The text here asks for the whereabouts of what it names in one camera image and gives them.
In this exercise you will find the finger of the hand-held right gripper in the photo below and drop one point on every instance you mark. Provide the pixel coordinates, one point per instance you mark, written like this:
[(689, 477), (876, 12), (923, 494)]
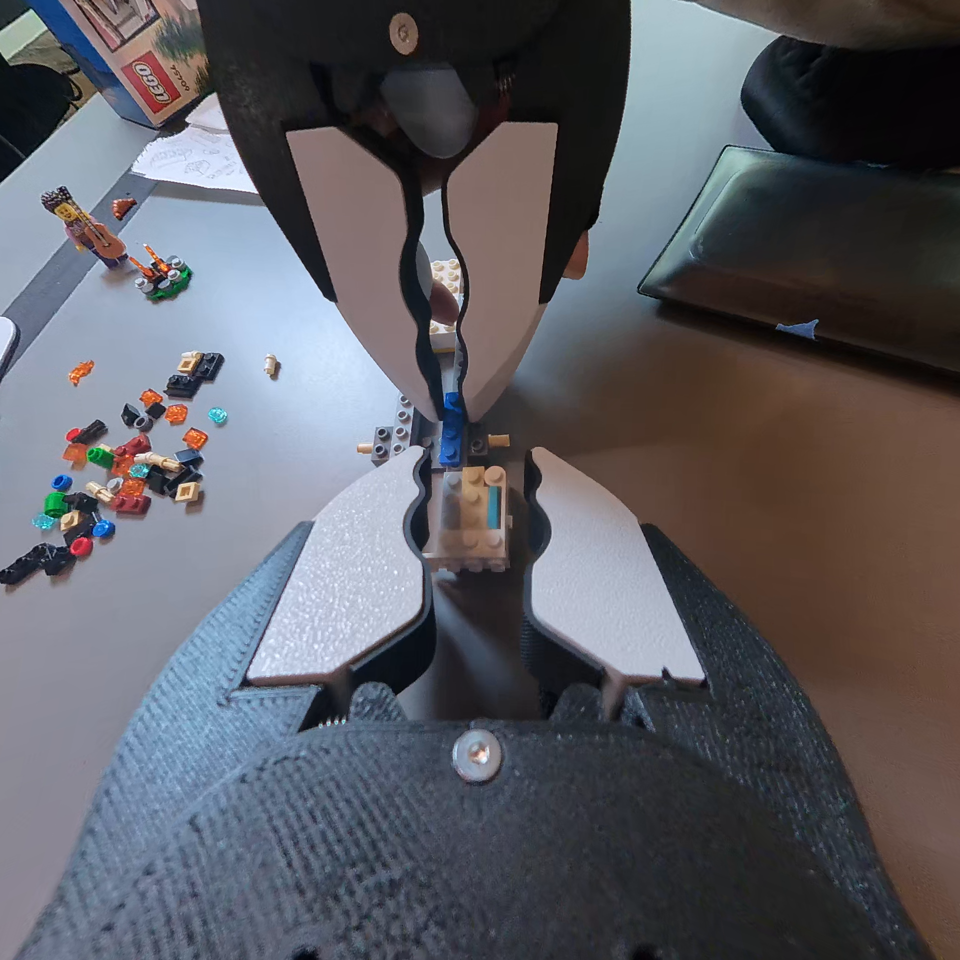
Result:
[(502, 247), (352, 240)]

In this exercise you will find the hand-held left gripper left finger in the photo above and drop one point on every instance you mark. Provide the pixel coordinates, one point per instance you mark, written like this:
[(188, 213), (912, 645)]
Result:
[(352, 570)]

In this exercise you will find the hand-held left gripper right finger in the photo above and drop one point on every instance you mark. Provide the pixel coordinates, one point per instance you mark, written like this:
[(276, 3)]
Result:
[(600, 585)]

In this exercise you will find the grey and tan lego build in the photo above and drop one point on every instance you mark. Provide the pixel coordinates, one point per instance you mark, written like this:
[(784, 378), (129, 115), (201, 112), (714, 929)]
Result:
[(469, 517)]

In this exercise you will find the blue lego plate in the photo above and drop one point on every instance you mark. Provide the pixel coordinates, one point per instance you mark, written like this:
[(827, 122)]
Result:
[(451, 442)]

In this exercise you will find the lego set box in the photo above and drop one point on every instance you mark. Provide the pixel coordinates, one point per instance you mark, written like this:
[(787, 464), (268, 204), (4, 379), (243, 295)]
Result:
[(150, 75)]

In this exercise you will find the lego campfire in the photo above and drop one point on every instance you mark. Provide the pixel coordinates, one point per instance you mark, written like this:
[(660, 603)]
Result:
[(161, 277)]

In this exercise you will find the pile of loose lego pieces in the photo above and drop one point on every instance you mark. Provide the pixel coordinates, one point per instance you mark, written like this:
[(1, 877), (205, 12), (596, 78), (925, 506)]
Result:
[(131, 506)]

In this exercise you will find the brown lego piece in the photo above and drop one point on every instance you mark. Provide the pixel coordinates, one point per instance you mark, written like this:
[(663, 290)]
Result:
[(124, 208)]

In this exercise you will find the lego minifigure with guitar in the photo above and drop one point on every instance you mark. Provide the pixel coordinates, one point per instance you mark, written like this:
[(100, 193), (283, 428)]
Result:
[(90, 229)]

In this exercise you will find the orange transparent lego flame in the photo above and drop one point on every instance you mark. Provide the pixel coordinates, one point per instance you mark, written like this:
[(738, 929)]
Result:
[(81, 372)]

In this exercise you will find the person's right hand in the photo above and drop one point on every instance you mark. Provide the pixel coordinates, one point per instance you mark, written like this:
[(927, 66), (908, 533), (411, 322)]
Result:
[(576, 255)]

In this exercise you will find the white paper bag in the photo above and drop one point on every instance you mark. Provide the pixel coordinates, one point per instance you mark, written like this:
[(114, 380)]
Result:
[(195, 161)]

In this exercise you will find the black office chair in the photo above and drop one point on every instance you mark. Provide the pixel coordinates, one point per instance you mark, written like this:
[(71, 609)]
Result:
[(30, 97)]

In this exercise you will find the blue tape scrap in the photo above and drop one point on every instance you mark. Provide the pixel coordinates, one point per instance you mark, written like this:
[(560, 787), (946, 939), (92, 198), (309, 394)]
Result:
[(799, 328)]

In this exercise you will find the black pad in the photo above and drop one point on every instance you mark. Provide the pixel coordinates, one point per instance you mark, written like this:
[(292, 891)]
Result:
[(810, 240)]

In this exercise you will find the white desk stand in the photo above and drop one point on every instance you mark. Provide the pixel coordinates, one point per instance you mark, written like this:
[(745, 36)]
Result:
[(6, 345)]

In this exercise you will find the black cushion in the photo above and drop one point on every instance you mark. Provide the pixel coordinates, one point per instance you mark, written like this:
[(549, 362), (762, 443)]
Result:
[(840, 105)]

